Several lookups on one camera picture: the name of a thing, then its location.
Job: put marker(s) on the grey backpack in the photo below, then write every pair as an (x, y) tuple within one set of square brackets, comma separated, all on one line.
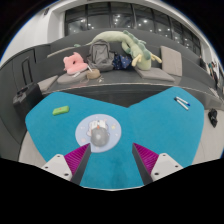
[(100, 56)]

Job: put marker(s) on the small green eraser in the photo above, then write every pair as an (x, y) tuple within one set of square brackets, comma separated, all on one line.
[(61, 110)]

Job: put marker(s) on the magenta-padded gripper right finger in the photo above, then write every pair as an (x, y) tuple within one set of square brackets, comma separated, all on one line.
[(147, 159)]

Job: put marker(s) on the green dragon plush toy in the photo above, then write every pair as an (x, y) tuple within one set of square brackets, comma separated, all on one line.
[(141, 55)]

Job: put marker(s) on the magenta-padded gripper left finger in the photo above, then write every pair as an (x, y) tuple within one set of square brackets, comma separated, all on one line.
[(76, 159)]

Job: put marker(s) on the round light blue mouse pad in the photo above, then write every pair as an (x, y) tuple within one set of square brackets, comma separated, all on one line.
[(115, 131)]

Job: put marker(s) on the upright grey seat cushion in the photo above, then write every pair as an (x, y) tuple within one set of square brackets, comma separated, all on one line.
[(171, 61)]

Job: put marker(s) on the small tan pouch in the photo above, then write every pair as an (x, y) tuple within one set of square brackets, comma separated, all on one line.
[(93, 74)]

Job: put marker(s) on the person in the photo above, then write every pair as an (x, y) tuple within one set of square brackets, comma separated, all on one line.
[(214, 70)]

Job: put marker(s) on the flat grey seat cushion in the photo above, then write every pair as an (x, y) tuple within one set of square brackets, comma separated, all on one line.
[(155, 74), (70, 78)]

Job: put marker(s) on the navy patterned cloth bag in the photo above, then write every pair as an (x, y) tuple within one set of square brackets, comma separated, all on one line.
[(122, 62)]

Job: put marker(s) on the white marker with blue cap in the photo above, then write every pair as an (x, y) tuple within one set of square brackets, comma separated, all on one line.
[(183, 101)]

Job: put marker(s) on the teal felt table mat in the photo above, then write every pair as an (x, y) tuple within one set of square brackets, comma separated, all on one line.
[(156, 130)]

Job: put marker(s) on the dark glass window wall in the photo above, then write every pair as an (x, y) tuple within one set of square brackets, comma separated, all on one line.
[(100, 20)]

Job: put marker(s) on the black suitcase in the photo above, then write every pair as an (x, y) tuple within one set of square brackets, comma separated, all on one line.
[(27, 100)]

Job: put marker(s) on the grey and white computer mouse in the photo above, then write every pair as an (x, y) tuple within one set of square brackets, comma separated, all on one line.
[(99, 136)]

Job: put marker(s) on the pink plush cushion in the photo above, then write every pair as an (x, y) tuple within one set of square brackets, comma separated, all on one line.
[(75, 64)]

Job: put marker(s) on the black bag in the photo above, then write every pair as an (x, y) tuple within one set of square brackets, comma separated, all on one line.
[(213, 118)]

